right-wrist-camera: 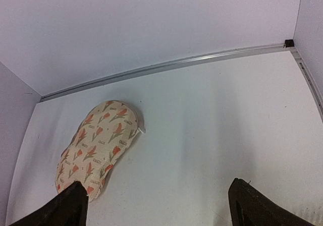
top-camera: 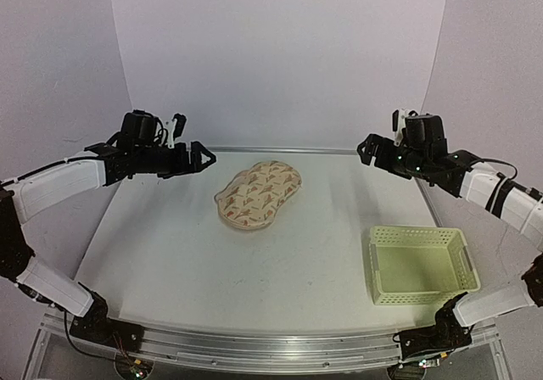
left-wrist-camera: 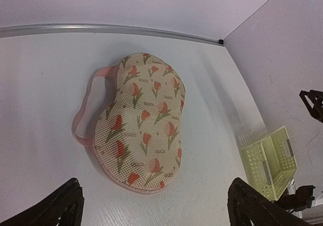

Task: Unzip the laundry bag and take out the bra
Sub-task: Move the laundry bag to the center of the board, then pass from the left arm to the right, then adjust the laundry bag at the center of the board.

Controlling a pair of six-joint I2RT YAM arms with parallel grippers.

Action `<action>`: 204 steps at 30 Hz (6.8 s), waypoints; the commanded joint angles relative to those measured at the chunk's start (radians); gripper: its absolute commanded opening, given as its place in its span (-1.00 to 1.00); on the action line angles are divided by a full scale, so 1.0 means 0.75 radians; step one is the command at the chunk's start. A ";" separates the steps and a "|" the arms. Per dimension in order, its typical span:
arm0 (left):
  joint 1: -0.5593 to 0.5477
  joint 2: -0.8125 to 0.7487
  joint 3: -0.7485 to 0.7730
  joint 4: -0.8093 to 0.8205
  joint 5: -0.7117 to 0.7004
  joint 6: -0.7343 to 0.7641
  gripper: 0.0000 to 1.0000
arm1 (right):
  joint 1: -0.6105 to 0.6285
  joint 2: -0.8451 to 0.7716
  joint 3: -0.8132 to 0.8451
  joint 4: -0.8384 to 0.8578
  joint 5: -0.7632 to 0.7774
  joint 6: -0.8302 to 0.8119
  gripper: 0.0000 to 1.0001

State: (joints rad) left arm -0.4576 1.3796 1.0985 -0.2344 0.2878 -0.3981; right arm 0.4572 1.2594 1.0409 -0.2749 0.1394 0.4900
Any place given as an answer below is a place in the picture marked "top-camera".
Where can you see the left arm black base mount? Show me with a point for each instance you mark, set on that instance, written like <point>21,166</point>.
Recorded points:
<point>97,327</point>

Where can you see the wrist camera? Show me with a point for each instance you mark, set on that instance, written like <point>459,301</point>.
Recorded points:
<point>399,117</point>
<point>174,128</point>

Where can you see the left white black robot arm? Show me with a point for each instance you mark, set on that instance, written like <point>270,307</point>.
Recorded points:
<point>26,196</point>

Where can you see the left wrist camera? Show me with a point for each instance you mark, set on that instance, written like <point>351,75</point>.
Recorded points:
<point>174,128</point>

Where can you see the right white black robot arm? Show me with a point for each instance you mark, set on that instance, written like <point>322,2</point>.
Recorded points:
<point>475,180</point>

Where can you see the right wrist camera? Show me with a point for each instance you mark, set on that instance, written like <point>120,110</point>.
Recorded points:
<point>399,117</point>

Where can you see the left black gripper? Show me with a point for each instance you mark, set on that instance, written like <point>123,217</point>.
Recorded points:
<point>182,165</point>

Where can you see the floral mesh laundry bag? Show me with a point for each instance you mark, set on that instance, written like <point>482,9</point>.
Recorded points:
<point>252,199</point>

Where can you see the pale yellow plastic basket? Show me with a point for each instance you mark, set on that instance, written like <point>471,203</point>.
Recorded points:
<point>416,265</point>

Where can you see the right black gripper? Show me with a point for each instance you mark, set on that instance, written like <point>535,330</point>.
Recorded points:
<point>372,144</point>

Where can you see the aluminium front rail frame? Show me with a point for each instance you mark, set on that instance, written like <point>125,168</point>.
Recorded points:
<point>58,353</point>

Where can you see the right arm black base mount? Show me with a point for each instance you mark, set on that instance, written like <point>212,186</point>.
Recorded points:
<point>444,336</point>

